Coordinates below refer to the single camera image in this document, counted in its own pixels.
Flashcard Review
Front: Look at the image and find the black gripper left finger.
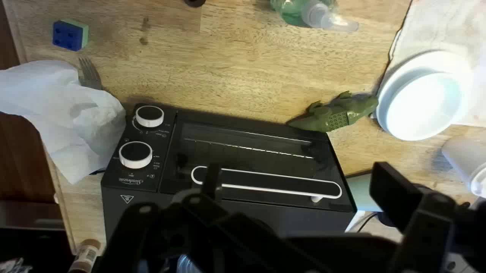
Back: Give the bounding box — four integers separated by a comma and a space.
93, 190, 286, 273

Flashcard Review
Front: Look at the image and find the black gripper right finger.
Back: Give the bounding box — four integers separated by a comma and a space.
369, 163, 486, 273

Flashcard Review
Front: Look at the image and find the clear green soap bottle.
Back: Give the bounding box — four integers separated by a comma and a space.
269, 0, 358, 32

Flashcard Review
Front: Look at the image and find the white lidded paper cup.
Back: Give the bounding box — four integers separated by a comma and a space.
442, 139, 486, 199

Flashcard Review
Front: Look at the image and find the black toaster oven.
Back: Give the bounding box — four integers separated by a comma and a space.
100, 104, 357, 237

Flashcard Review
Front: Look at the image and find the white bowl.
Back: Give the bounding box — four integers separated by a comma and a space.
375, 51, 471, 142

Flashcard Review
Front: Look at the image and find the white crumpled paper towel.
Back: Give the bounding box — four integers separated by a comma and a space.
0, 60, 126, 184

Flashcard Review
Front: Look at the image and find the green toy crocodile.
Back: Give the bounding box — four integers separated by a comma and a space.
287, 92, 378, 132

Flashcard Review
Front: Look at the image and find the silver fork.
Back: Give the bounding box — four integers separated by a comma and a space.
79, 58, 103, 90

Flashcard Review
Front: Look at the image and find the blue green sponge block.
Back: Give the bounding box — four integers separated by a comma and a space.
52, 20, 90, 52

